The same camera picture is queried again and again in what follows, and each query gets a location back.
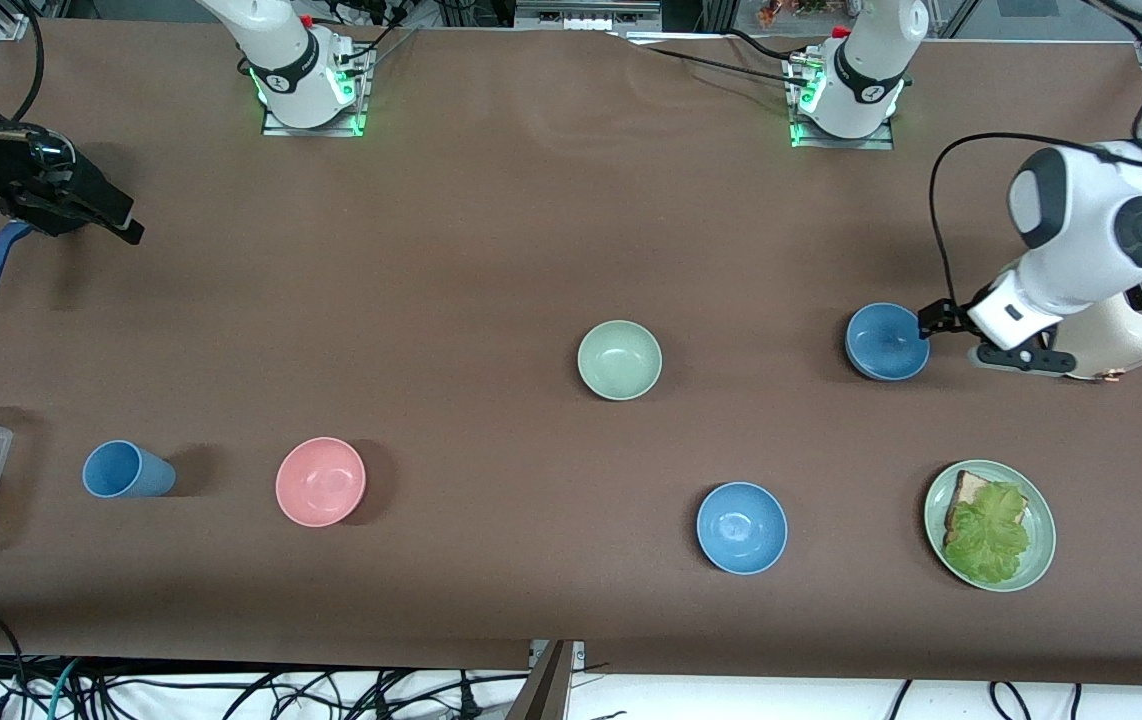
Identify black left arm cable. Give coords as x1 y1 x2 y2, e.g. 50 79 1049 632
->
928 133 1142 306

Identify white toaster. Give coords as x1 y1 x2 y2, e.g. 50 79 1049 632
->
1056 262 1142 382

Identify green lettuce leaf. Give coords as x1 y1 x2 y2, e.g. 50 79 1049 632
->
943 482 1032 586

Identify metal table bracket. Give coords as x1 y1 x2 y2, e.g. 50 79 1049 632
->
506 640 587 720

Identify pink bowl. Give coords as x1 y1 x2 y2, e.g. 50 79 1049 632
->
275 436 368 528

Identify brown table cover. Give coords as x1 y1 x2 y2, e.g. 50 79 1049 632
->
0 18 1142 691

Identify grey metal equipment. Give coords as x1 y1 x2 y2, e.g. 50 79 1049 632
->
516 0 662 33

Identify teal cable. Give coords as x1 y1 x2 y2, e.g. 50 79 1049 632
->
47 657 84 720

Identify blue cup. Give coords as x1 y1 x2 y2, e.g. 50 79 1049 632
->
82 440 177 499

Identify bread slice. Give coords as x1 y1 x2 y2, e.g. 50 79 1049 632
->
944 470 1030 546

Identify pale green plate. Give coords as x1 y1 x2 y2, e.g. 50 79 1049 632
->
923 459 1058 593

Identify blue bowl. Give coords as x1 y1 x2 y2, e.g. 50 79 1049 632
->
696 481 789 576
844 302 931 382

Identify pale green bowl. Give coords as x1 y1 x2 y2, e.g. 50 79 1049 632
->
576 319 664 402

